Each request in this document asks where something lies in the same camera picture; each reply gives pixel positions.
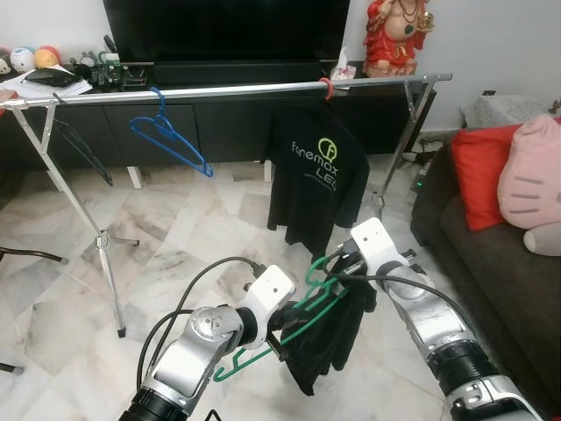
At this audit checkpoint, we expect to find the black t-shirt green logo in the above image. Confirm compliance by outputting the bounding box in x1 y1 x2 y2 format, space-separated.
266 98 371 257

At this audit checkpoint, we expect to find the red cushion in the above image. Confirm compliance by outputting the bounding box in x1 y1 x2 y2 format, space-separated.
450 123 525 232

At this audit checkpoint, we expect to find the grey cloth covered box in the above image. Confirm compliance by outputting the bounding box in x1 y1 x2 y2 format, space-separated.
462 92 531 132

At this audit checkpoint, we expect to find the white egg toy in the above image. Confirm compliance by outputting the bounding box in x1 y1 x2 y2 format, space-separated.
11 46 36 73

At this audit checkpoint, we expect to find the blue plastic hanger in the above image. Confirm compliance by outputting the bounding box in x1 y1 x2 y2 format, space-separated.
129 86 215 179

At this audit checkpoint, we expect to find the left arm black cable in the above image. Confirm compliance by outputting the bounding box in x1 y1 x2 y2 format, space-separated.
136 256 268 391

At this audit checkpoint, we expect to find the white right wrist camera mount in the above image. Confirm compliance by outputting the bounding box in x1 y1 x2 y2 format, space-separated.
349 218 415 283

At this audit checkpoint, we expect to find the dark thin hanger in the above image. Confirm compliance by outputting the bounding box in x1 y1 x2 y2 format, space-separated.
51 95 115 188

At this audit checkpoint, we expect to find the dark brown fabric sofa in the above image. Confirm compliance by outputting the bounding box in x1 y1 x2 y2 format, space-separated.
410 145 561 417

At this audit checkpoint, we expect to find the black TV console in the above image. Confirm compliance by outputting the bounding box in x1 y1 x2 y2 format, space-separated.
0 77 439 189

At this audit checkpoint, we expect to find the pink cat face cushion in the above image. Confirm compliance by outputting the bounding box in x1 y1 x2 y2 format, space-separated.
497 114 561 231

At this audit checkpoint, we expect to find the plain black garment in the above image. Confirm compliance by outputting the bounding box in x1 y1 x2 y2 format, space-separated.
279 276 378 397

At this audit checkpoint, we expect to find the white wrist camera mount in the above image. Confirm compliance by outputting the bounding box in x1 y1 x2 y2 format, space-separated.
238 265 299 327
349 218 415 283

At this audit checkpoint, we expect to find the floral tissue box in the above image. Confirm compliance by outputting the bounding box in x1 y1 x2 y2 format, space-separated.
330 46 359 82

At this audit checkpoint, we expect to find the green plastic hanger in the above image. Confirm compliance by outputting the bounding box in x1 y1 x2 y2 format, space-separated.
213 254 373 383

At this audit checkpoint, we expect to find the black pouch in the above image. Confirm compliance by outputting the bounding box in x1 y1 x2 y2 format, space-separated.
24 68 86 88

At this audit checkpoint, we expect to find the orange ball toy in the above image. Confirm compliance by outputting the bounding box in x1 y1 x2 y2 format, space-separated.
33 46 62 69

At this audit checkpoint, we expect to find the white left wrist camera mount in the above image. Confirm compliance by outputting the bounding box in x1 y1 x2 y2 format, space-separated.
238 265 299 327

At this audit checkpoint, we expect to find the white paper stack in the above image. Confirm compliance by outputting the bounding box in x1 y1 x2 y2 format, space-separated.
0 66 95 100

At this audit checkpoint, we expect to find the grey Totoro plush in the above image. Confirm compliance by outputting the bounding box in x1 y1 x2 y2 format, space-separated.
526 221 561 257

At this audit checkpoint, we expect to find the black soundbar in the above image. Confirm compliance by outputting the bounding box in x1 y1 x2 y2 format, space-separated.
151 60 327 87

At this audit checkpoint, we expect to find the black flat television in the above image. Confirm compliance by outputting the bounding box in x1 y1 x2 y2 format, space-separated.
103 0 352 64

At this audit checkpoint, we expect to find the red robed figurine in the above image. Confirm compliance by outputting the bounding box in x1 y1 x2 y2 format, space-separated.
362 0 435 80

